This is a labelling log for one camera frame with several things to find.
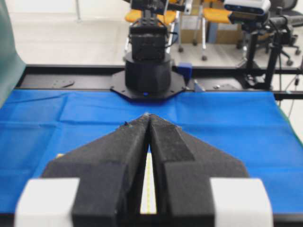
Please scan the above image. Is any blue clamp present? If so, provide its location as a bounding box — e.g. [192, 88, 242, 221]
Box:
[177, 62, 193, 80]

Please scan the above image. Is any white depth camera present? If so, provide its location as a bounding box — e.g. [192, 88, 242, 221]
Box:
[223, 0, 271, 15]

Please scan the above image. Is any black office chair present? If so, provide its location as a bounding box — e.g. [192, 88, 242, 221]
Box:
[236, 0, 303, 67]

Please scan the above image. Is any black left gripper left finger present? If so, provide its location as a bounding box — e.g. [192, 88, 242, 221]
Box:
[14, 113, 150, 227]

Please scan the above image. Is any green curtain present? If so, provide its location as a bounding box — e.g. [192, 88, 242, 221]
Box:
[0, 0, 26, 106]

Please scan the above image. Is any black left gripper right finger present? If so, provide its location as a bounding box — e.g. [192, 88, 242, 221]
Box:
[148, 113, 274, 227]

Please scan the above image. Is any orange chair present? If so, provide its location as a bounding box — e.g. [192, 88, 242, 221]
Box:
[125, 9, 183, 53]
[180, 0, 230, 61]

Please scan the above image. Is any cardboard box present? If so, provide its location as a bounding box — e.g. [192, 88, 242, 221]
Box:
[181, 7, 241, 44]

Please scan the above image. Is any blue table cloth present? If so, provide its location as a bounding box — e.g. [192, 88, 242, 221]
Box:
[0, 90, 303, 213]

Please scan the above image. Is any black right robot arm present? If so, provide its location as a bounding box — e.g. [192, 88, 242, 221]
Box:
[110, 0, 187, 100]

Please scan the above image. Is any yellow checked towel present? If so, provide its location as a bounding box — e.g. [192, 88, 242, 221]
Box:
[140, 148, 157, 215]

